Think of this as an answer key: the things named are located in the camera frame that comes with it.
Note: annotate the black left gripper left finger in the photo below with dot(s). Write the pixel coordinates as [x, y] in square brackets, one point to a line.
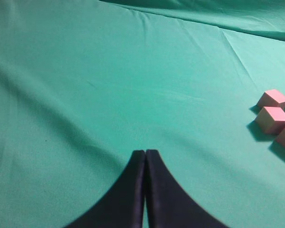
[122, 205]

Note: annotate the green cloth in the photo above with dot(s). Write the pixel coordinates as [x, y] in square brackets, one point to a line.
[84, 83]

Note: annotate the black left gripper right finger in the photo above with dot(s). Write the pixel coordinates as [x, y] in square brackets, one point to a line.
[168, 205]

